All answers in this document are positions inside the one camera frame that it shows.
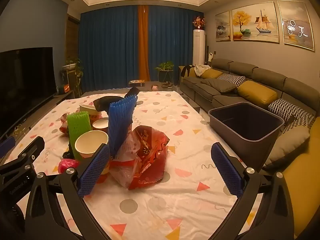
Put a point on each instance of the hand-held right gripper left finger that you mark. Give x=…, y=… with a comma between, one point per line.
x=93, y=172

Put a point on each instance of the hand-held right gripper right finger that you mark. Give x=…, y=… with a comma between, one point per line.
x=226, y=172

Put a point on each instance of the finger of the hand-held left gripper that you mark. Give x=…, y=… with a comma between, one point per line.
x=33, y=147
x=7, y=145

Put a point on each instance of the pink plastic bag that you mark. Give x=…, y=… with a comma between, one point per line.
x=67, y=166

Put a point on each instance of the white orange paper cup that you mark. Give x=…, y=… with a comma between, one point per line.
x=90, y=142

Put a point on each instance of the red wrapper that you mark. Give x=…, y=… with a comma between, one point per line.
x=63, y=126

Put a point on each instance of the grey plastic bin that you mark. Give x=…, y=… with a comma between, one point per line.
x=250, y=140

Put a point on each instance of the red canister white inside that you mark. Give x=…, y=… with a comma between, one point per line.
x=100, y=125

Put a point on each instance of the green foam net sleeve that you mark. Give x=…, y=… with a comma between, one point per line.
x=77, y=125

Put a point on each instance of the blue foam net sheet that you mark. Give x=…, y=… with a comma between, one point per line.
x=120, y=125

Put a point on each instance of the red plastic bag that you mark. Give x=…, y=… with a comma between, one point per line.
x=147, y=160

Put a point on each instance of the red canister gold inside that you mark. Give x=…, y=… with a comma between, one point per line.
x=87, y=108

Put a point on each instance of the low television stand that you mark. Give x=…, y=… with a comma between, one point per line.
x=61, y=98

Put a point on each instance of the patterned white table cloth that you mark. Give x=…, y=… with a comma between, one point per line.
x=175, y=142

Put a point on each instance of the black flat television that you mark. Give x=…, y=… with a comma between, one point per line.
x=25, y=85

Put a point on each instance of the orange black speaker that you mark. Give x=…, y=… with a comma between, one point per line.
x=65, y=89

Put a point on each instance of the large grey pillow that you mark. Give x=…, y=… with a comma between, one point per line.
x=287, y=145

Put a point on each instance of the yellow leather seat cushion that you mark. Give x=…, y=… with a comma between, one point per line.
x=305, y=180

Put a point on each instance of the large yellow pillow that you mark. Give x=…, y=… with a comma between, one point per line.
x=257, y=95

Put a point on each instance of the small grey pillow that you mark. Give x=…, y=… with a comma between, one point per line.
x=222, y=86

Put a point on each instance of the black white patterned pillow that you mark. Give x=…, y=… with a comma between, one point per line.
x=287, y=108
x=300, y=125
x=233, y=79

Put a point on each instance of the trailing potted plant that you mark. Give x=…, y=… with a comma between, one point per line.
x=73, y=63

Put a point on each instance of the small yellow pillow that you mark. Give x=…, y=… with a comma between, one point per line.
x=211, y=74

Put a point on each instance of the flat printed box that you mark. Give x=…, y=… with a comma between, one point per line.
x=136, y=82

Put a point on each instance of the dark round dish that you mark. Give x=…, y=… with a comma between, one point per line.
x=166, y=85

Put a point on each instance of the grey sectional sofa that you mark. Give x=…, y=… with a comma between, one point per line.
x=265, y=73

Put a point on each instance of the black garment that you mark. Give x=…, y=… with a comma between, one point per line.
x=185, y=71

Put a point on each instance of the green planter gold legs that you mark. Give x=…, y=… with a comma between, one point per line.
x=165, y=75

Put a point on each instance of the white handheld appliance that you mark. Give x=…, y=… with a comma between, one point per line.
x=210, y=56

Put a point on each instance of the blue curtain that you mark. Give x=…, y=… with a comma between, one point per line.
x=172, y=42
x=107, y=50

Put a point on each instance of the green leafy plant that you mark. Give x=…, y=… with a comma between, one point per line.
x=165, y=66

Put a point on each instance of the white standing air conditioner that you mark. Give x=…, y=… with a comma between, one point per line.
x=198, y=47

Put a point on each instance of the orange curtain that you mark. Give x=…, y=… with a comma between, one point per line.
x=143, y=42

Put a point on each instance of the small framed landscape painting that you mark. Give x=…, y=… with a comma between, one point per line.
x=222, y=27

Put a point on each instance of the red gold flower decoration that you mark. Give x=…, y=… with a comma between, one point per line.
x=198, y=22

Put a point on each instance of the framed sailing ship painting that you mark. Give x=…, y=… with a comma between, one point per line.
x=255, y=22

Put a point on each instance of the framed grey painting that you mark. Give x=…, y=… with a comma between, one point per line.
x=296, y=27

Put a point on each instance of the gold frame plant stand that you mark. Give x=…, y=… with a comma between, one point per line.
x=75, y=82

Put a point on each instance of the brown wooden wall panel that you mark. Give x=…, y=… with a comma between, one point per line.
x=72, y=42

